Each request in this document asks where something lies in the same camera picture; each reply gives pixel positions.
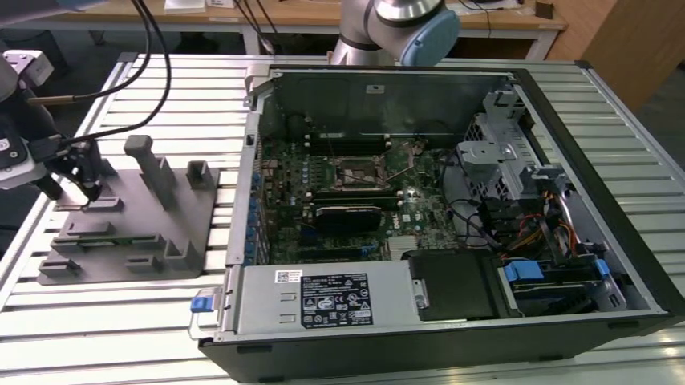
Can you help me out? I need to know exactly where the wooden desk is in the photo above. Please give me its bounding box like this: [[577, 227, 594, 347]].
[[0, 0, 569, 57]]

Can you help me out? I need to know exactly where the silver drive cage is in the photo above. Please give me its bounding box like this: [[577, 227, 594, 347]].
[[454, 90, 542, 201]]

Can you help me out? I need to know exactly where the metal socket cover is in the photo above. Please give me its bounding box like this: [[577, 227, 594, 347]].
[[377, 140, 424, 180]]

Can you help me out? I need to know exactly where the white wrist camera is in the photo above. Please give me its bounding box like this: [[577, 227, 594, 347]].
[[0, 134, 52, 192]]

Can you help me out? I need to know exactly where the CPU socket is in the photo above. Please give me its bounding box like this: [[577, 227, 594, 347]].
[[330, 154, 390, 193]]

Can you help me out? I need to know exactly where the black graphics card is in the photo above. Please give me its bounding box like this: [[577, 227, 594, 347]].
[[313, 205, 386, 237]]

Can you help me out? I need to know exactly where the grey case latch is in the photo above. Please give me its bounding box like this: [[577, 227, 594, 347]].
[[243, 63, 275, 110]]

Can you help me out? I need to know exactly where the silver chipset heatsink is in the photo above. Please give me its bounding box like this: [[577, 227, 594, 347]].
[[386, 235, 424, 260]]

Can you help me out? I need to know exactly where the black cable brass plug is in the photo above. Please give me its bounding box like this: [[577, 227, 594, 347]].
[[27, 0, 165, 106]]

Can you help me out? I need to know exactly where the grey parts rack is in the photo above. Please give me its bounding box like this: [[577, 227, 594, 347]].
[[35, 134, 222, 286]]

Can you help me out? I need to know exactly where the wooden cabinet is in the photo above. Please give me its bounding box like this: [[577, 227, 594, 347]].
[[545, 0, 685, 116]]

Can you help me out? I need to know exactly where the coloured power wire bundle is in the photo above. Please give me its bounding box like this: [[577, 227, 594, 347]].
[[500, 188, 588, 260]]

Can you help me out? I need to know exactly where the white paper stack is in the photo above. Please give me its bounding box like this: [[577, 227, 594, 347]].
[[163, 0, 209, 15]]

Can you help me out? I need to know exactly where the black PC case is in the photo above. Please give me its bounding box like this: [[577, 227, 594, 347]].
[[190, 59, 685, 384]]

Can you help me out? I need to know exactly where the white mount block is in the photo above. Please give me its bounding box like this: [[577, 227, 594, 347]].
[[3, 50, 55, 87]]

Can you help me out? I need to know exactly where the hard disk in blue carrier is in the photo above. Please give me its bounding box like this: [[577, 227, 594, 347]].
[[497, 256, 612, 316]]

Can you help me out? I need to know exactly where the silver power supply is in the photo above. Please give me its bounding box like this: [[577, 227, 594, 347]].
[[217, 262, 424, 336]]

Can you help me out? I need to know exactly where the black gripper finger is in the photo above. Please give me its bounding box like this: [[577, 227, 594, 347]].
[[79, 174, 104, 206], [32, 175, 64, 201]]

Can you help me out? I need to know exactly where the black plastic shroud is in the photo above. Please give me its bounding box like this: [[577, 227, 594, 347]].
[[401, 248, 510, 322]]

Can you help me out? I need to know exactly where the green motherboard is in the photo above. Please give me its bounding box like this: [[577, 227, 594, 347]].
[[255, 136, 466, 265]]

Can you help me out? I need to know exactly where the black mesh waste bin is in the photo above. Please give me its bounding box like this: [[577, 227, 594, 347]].
[[0, 28, 72, 81]]

